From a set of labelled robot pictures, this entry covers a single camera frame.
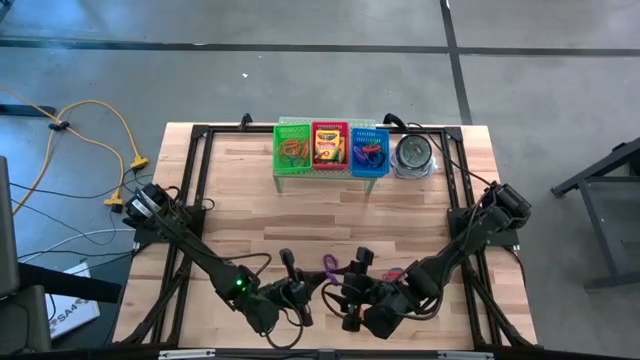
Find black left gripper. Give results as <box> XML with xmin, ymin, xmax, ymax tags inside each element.
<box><xmin>262</xmin><ymin>248</ymin><xmax>327</xmax><ymax>327</ymax></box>

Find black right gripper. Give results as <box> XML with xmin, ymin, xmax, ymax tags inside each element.
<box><xmin>327</xmin><ymin>247</ymin><xmax>401</xmax><ymax>332</ymax></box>

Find blue rubber band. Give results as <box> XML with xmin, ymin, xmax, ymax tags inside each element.
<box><xmin>285</xmin><ymin>149</ymin><xmax>310</xmax><ymax>169</ymax></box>
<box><xmin>277</xmin><ymin>149</ymin><xmax>301</xmax><ymax>169</ymax></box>

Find yellow green crayon box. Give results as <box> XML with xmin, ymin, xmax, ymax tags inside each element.
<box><xmin>314</xmin><ymin>128</ymin><xmax>342</xmax><ymax>162</ymax></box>

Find pale green metal shelf riser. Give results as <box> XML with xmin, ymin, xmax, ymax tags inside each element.
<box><xmin>271</xmin><ymin>116</ymin><xmax>379</xmax><ymax>196</ymax></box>

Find blue plastic basket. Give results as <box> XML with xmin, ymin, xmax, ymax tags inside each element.
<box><xmin>349</xmin><ymin>127</ymin><xmax>391</xmax><ymax>179</ymax></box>

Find green plastic basket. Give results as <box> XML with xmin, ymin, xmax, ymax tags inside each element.
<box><xmin>272</xmin><ymin>123</ymin><xmax>313</xmax><ymax>175</ymax></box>

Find red plastic basket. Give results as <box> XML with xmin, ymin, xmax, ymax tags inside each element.
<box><xmin>310</xmin><ymin>121</ymin><xmax>351</xmax><ymax>172</ymax></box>

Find white cardboard box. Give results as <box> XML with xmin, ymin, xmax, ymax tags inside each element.
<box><xmin>44</xmin><ymin>262</ymin><xmax>101</xmax><ymax>340</ymax></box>

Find black beam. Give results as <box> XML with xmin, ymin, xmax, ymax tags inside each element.
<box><xmin>18</xmin><ymin>262</ymin><xmax>124</xmax><ymax>304</ymax></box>

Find black metal table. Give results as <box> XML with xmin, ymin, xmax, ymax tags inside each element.
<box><xmin>551</xmin><ymin>135</ymin><xmax>640</xmax><ymax>291</ymax></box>

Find dark grey cabinet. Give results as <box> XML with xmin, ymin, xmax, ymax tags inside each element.
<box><xmin>0</xmin><ymin>155</ymin><xmax>54</xmax><ymax>354</ymax></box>

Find black floor bar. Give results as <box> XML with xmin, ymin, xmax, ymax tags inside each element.
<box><xmin>0</xmin><ymin>103</ymin><xmax>56</xmax><ymax>118</ymax></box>

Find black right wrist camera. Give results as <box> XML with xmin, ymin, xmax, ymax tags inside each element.
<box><xmin>362</xmin><ymin>299</ymin><xmax>404</xmax><ymax>341</ymax></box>

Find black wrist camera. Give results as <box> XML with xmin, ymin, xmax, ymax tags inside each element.
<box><xmin>362</xmin><ymin>299</ymin><xmax>404</xmax><ymax>341</ymax></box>
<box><xmin>244</xmin><ymin>294</ymin><xmax>281</xmax><ymax>336</ymax></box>

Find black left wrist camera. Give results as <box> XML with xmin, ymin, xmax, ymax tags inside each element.
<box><xmin>244</xmin><ymin>294</ymin><xmax>281</xmax><ymax>336</ymax></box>

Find silver metal bracket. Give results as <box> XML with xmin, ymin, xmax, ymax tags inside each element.
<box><xmin>158</xmin><ymin>349</ymin><xmax>216</xmax><ymax>360</ymax></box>
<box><xmin>437</xmin><ymin>350</ymin><xmax>495</xmax><ymax>360</ymax></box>

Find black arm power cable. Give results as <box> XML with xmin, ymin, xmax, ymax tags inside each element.
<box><xmin>407</xmin><ymin>121</ymin><xmax>496</xmax><ymax>189</ymax></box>

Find yellow extension cord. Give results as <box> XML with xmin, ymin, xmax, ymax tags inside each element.
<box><xmin>0</xmin><ymin>84</ymin><xmax>151</xmax><ymax>216</ymax></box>

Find white floor cable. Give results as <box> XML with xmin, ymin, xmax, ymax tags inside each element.
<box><xmin>18</xmin><ymin>227</ymin><xmax>137</xmax><ymax>264</ymax></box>

